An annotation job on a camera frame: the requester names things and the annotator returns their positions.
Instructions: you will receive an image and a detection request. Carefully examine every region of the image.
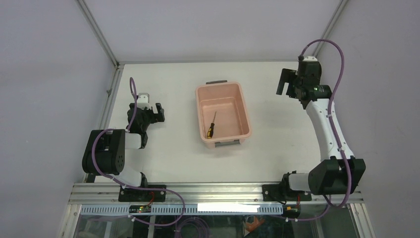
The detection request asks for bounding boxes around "yellow black screwdriver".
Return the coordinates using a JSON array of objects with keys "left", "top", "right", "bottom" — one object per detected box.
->
[{"left": 207, "top": 111, "right": 217, "bottom": 139}]

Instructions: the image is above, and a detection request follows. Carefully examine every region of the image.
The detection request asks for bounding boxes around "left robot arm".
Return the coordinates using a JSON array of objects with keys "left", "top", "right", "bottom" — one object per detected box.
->
[{"left": 82, "top": 103, "right": 165, "bottom": 201}]

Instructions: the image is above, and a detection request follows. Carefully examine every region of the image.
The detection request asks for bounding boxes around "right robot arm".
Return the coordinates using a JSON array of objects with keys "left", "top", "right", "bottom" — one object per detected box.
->
[{"left": 276, "top": 57, "right": 366, "bottom": 201}]

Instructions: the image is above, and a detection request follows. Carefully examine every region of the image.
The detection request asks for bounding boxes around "pink plastic bin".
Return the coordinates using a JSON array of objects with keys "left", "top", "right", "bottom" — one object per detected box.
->
[{"left": 195, "top": 80, "right": 252, "bottom": 149}]

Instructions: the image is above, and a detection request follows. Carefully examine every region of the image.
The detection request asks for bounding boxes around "orange object under table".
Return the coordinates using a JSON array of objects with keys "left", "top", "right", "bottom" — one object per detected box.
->
[{"left": 244, "top": 216, "right": 265, "bottom": 233}]

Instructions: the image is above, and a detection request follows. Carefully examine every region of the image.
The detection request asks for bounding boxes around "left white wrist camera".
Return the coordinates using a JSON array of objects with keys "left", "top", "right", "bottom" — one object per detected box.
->
[{"left": 136, "top": 93, "right": 152, "bottom": 110}]

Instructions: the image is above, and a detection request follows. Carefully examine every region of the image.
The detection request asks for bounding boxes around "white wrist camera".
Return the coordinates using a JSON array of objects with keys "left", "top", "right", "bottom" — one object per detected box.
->
[
  {"left": 302, "top": 56, "right": 318, "bottom": 62},
  {"left": 136, "top": 93, "right": 152, "bottom": 110}
]

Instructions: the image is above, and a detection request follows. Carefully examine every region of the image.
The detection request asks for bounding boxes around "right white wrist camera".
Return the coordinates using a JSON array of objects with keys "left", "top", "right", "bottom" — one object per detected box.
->
[{"left": 302, "top": 56, "right": 318, "bottom": 62}]

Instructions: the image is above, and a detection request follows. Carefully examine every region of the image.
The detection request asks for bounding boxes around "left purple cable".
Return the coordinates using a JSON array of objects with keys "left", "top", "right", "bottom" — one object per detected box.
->
[{"left": 91, "top": 77, "right": 186, "bottom": 227}]

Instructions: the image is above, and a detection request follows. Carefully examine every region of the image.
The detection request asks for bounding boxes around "purple cable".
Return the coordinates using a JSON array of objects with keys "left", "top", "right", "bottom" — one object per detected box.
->
[
  {"left": 91, "top": 77, "right": 186, "bottom": 227},
  {"left": 282, "top": 39, "right": 353, "bottom": 222}
]

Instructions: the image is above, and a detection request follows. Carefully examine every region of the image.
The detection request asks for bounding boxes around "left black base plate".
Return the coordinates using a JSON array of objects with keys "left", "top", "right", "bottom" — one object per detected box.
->
[{"left": 118, "top": 184, "right": 166, "bottom": 202}]

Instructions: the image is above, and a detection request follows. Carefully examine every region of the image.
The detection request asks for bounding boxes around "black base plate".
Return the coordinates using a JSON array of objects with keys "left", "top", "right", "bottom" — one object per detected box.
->
[
  {"left": 118, "top": 184, "right": 166, "bottom": 202},
  {"left": 262, "top": 184, "right": 312, "bottom": 203}
]

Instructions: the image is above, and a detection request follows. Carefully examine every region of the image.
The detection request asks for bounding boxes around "aluminium mounting rail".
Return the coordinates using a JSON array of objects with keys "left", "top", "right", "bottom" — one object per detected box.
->
[{"left": 68, "top": 182, "right": 364, "bottom": 205}]

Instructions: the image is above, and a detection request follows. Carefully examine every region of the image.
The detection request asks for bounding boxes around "white slotted cable duct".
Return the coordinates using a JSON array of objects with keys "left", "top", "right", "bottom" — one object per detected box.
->
[{"left": 80, "top": 203, "right": 283, "bottom": 216}]

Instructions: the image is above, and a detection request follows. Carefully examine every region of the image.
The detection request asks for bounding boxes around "coiled purple cable below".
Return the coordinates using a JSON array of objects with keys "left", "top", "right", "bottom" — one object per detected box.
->
[{"left": 175, "top": 217, "right": 210, "bottom": 238}]

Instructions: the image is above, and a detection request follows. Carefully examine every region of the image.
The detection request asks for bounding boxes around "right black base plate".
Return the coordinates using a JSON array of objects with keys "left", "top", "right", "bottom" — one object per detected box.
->
[{"left": 262, "top": 184, "right": 312, "bottom": 203}]

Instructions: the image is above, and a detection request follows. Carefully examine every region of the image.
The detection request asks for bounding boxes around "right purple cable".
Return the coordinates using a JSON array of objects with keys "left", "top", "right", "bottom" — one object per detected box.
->
[{"left": 282, "top": 39, "right": 353, "bottom": 222}]

